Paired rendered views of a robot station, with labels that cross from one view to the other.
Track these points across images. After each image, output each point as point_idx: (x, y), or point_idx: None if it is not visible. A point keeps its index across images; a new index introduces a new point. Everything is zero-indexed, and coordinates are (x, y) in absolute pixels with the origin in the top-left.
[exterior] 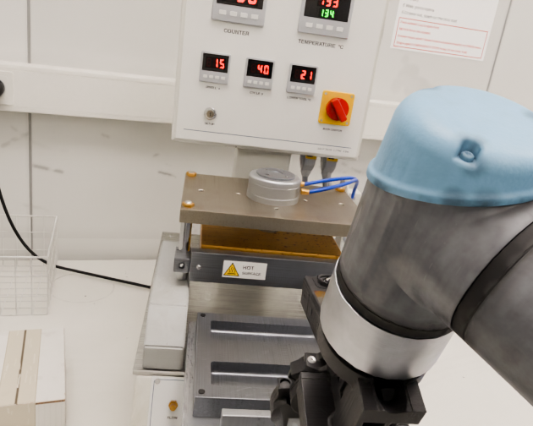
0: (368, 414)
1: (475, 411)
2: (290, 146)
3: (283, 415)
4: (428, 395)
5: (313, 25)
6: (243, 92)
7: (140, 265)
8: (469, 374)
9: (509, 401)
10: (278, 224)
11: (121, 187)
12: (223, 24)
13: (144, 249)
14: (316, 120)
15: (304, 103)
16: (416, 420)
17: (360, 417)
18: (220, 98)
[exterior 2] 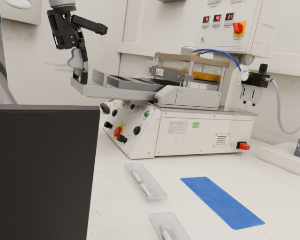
0: (46, 13)
1: (244, 193)
2: (223, 48)
3: (75, 47)
4: (234, 179)
5: None
6: (212, 28)
7: None
8: (283, 197)
9: (278, 209)
10: (170, 55)
11: None
12: (210, 5)
13: None
14: (232, 35)
15: (229, 29)
16: (48, 14)
17: (47, 15)
18: (206, 32)
